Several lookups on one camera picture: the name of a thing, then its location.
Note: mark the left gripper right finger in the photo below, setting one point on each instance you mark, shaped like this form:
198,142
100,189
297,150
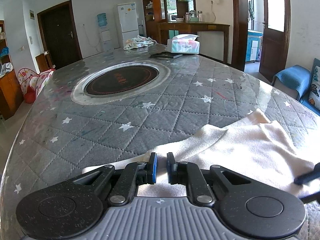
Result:
189,175

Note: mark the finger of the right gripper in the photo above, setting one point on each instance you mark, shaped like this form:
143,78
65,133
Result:
308,177
311,198

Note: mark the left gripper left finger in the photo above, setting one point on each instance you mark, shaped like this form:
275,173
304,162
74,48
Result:
125,182

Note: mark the cream white garment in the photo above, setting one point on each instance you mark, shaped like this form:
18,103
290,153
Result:
253,146

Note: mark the round black induction cooktop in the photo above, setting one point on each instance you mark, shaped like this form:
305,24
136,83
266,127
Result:
120,80

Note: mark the water dispenser with blue bottle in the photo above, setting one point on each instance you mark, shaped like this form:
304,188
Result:
105,34

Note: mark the tissue box pack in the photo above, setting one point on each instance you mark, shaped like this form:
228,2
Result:
184,44

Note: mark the crumpled patterned cloth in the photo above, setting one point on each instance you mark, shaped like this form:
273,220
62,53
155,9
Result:
138,42

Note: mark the polka dot play tent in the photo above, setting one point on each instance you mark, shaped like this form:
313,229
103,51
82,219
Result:
32,83

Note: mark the wooden console table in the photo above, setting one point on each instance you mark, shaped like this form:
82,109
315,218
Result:
193,28

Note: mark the wooden shelf cabinet left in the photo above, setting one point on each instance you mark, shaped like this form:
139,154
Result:
11,93

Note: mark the dark wooden entrance door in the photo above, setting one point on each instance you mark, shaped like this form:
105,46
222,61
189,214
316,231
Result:
58,34

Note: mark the white refrigerator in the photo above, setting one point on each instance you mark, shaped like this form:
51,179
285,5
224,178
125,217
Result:
127,22

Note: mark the wooden display cabinet right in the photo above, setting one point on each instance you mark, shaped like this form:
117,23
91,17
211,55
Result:
164,11

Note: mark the wooden glass side door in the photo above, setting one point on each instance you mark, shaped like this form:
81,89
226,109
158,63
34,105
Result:
277,25

